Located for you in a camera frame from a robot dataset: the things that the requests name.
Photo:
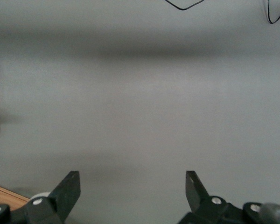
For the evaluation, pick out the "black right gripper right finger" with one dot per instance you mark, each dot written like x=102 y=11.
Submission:
x=196 y=193

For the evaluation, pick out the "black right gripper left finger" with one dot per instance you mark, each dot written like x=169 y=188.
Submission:
x=65 y=198

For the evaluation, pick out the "wooden board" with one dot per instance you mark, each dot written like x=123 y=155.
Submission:
x=2 y=193

